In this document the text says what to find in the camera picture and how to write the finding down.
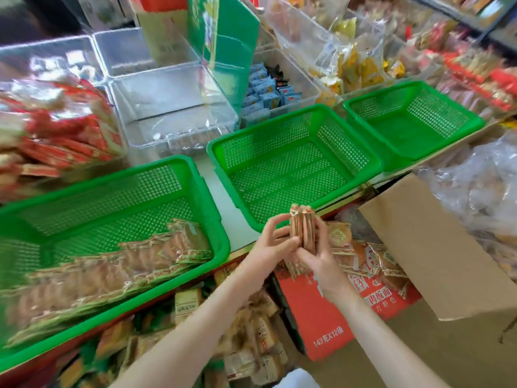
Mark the person's right hand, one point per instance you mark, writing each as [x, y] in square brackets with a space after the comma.
[325, 270]

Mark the person's left hand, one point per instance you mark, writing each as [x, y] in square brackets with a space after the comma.
[262, 254]

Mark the person's left thumb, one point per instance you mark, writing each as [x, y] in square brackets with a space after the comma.
[287, 244]

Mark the person's right thumb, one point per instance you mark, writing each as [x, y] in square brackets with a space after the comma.
[307, 258]

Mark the brown snack packets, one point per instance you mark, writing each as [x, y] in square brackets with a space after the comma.
[303, 228]

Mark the person's right forearm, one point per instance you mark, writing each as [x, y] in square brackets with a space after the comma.
[387, 347]

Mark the person's left forearm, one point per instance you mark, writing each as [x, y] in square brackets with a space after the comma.
[202, 335]

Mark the heap of tan biscuit packs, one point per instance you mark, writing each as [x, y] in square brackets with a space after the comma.
[363, 258]

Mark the red cardboard box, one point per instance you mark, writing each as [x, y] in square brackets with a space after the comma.
[323, 319]

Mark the pile of beige snack packs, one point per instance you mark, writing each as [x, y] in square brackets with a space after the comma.
[250, 343]

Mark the white garment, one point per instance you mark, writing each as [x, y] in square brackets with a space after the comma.
[297, 380]

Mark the brown cardboard box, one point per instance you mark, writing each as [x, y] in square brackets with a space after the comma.
[436, 254]

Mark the pile of blue snack packs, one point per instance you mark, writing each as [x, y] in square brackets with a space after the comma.
[262, 92]

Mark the large green plastic basket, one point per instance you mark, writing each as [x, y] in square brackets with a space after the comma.
[121, 206]

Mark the pile of yellow snack bags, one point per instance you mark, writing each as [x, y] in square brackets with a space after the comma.
[355, 68]

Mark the row of brown biscuit packs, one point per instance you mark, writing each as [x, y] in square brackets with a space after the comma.
[101, 274]

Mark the green cardboard box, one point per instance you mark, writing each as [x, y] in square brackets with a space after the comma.
[226, 44]

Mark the tall clear plastic bin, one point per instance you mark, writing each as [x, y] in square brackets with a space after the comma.
[299, 24]

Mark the yellow cardboard box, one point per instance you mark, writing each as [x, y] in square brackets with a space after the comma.
[165, 36]

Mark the heap of red-striped snack packs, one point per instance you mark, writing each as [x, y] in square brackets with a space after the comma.
[468, 72]

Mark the pile of red snack packs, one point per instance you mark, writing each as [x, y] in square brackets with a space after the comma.
[52, 133]

